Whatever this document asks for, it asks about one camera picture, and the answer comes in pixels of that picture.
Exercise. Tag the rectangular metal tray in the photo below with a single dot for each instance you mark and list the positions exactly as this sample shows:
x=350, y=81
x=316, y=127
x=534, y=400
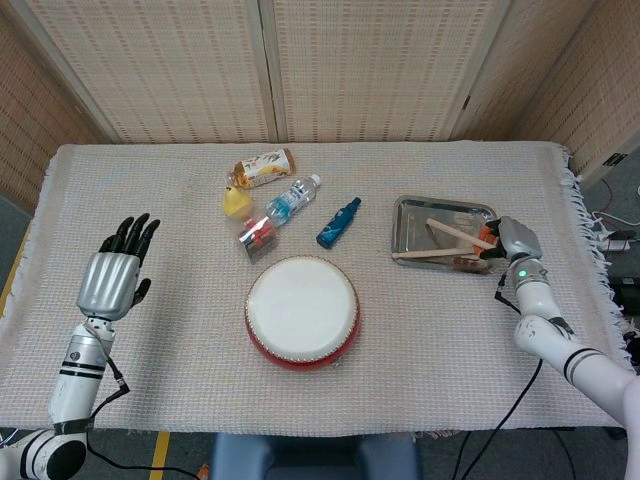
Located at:
x=415, y=215

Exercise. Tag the yellow toy pear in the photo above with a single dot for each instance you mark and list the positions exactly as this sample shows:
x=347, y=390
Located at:
x=236, y=204

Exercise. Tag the small orange object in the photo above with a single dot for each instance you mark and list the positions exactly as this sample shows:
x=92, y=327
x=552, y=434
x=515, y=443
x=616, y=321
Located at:
x=203, y=472

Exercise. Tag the clear plastic box red contents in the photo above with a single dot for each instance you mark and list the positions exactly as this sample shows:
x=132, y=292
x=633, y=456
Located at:
x=257, y=237

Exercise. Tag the wooden drumstick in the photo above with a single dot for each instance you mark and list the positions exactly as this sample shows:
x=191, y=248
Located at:
x=450, y=230
x=425, y=253

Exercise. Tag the woven folding screen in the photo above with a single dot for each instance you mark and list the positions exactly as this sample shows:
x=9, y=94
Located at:
x=150, y=75

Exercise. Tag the white power strip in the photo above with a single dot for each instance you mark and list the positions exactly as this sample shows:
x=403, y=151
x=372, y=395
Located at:
x=617, y=245

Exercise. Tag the clear water bottle blue label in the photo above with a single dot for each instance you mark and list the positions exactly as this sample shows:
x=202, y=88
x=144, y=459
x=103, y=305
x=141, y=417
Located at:
x=290, y=200

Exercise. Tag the black label plate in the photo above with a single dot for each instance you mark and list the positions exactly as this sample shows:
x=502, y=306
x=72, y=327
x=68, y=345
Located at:
x=616, y=159

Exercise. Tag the white woven tablecloth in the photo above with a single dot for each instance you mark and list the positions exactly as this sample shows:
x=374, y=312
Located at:
x=200, y=350

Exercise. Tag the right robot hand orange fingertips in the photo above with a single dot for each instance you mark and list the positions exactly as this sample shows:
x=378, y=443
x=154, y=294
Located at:
x=520, y=240

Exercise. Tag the small blue bottle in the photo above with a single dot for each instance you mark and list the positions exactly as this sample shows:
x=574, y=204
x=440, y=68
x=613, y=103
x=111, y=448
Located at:
x=335, y=225

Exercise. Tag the biscuit snack packet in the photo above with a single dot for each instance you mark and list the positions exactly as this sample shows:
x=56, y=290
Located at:
x=262, y=167

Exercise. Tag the black box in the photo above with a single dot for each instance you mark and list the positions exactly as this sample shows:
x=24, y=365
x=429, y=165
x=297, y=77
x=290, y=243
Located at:
x=627, y=295

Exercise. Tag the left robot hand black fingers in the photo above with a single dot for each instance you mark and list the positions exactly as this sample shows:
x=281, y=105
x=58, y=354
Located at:
x=107, y=285

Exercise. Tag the red drum white skin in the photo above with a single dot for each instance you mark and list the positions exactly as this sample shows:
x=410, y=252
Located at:
x=300, y=310

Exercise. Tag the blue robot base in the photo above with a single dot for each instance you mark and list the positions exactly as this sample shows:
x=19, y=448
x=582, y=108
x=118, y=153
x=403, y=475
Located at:
x=315, y=457

